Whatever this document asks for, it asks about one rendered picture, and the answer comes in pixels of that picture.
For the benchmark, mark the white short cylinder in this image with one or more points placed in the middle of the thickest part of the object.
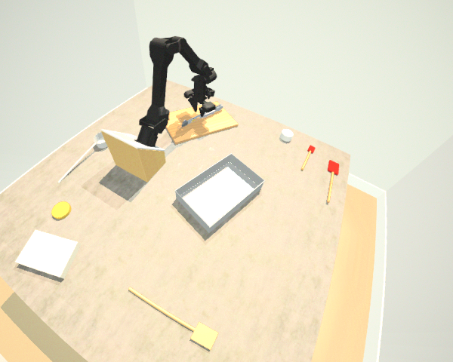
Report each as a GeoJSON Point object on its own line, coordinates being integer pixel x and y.
{"type": "Point", "coordinates": [286, 135]}

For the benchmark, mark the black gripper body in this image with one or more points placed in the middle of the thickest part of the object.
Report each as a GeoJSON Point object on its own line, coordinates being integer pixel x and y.
{"type": "Point", "coordinates": [199, 96]}

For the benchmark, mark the grey metal roasting tin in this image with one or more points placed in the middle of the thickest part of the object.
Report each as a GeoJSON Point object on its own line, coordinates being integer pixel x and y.
{"type": "Point", "coordinates": [217, 192]}

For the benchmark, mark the white flat square slab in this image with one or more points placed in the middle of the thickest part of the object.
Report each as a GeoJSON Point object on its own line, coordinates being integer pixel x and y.
{"type": "Point", "coordinates": [49, 253]}

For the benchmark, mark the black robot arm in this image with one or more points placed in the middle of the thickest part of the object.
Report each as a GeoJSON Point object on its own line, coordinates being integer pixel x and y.
{"type": "Point", "coordinates": [161, 51]}

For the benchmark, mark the yellow round disc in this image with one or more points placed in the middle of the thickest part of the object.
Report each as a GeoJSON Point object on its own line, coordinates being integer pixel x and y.
{"type": "Point", "coordinates": [61, 210]}

